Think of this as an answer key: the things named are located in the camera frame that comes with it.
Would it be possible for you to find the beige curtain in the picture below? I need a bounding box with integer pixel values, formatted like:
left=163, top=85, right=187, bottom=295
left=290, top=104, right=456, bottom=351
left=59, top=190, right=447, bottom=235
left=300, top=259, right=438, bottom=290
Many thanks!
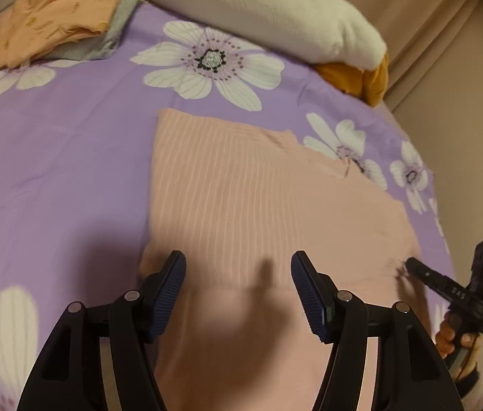
left=323, top=0, right=483, bottom=112

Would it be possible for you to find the person's right hand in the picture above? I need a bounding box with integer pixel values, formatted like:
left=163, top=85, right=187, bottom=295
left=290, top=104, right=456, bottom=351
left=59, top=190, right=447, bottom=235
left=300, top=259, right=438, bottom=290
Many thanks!
left=434, top=312, right=482, bottom=379

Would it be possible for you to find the white plush pillow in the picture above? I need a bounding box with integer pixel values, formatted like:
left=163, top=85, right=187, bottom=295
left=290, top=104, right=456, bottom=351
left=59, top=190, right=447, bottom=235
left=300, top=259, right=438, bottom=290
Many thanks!
left=143, top=0, right=388, bottom=71

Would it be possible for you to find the purple floral bedsheet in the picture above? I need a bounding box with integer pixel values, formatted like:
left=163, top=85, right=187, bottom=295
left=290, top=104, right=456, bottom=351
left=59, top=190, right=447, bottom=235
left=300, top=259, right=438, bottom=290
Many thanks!
left=0, top=0, right=456, bottom=411

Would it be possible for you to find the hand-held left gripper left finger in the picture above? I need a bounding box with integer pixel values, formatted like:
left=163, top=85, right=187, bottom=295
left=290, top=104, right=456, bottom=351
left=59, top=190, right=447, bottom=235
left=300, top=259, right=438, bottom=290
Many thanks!
left=16, top=250, right=187, bottom=411

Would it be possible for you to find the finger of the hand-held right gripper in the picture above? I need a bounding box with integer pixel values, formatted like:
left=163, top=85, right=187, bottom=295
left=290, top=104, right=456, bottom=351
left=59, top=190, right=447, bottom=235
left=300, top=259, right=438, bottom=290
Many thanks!
left=405, top=257, right=447, bottom=288

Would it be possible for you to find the pink striped garment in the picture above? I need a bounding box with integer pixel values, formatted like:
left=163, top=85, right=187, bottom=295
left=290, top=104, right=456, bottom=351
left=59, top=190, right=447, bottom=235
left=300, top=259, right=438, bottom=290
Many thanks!
left=139, top=108, right=435, bottom=411

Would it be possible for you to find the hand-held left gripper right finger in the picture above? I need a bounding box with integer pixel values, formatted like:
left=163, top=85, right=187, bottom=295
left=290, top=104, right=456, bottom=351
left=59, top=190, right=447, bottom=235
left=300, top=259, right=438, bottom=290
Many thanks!
left=290, top=250, right=460, bottom=411

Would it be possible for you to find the mustard yellow cloth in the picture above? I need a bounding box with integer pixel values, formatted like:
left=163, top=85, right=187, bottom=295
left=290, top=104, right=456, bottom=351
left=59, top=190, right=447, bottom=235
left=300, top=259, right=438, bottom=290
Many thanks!
left=314, top=51, right=390, bottom=107

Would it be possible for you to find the folded orange printed garment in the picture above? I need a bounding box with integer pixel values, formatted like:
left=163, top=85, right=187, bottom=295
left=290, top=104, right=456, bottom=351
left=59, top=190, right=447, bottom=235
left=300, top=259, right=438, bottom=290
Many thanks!
left=0, top=0, right=133, bottom=71

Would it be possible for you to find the folded grey garment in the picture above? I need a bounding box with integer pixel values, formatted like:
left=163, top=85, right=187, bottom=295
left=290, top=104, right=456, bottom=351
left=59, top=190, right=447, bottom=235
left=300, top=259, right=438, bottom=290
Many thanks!
left=53, top=0, right=152, bottom=61

